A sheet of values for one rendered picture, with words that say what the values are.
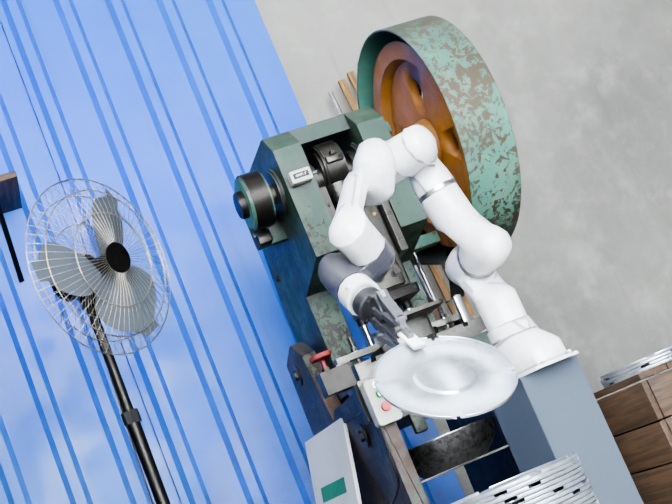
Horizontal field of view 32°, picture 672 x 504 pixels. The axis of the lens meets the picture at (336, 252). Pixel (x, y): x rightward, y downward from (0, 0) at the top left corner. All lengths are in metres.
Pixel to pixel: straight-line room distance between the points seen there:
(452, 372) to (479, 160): 1.36
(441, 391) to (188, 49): 3.14
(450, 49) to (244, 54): 1.68
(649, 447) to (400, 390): 1.06
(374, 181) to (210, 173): 2.29
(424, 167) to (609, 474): 0.89
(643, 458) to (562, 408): 0.40
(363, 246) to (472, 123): 1.08
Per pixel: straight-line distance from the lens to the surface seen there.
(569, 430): 2.98
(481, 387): 2.39
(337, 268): 2.72
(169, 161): 5.06
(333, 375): 3.47
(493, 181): 3.71
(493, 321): 3.03
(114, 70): 5.21
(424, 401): 2.35
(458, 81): 3.70
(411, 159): 3.00
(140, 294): 3.84
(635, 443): 3.31
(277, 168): 3.78
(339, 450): 3.87
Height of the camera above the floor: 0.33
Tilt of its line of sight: 11 degrees up
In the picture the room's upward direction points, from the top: 23 degrees counter-clockwise
